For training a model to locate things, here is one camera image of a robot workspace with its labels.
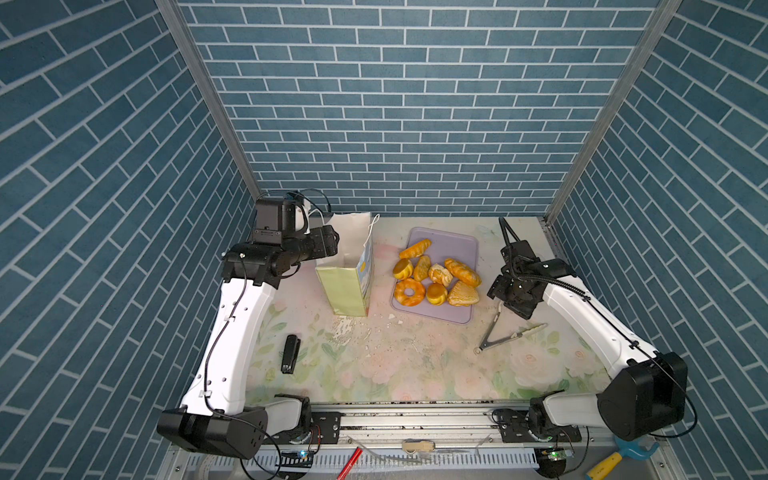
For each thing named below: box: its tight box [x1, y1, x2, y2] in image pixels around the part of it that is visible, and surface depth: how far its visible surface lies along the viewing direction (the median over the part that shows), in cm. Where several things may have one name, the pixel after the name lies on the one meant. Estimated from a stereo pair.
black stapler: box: [281, 334, 301, 374], surface depth 85 cm
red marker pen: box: [336, 446, 363, 480], surface depth 70 cm
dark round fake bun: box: [393, 258, 413, 280], surface depth 100 cm
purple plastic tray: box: [390, 227, 482, 324], surface depth 99 cm
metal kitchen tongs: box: [474, 302, 548, 355], surface depth 91 cm
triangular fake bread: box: [447, 280, 479, 307], surface depth 95 cm
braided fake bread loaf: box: [444, 258, 482, 288], surface depth 95 cm
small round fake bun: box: [426, 283, 448, 306], surface depth 95 cm
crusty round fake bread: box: [428, 263, 454, 287], surface depth 98 cm
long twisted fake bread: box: [399, 239, 433, 259], surface depth 107 cm
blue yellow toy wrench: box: [586, 435, 660, 480], surface depth 71 cm
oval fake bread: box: [414, 255, 431, 282], surface depth 101 cm
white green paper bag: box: [315, 212, 380, 318], surface depth 86 cm
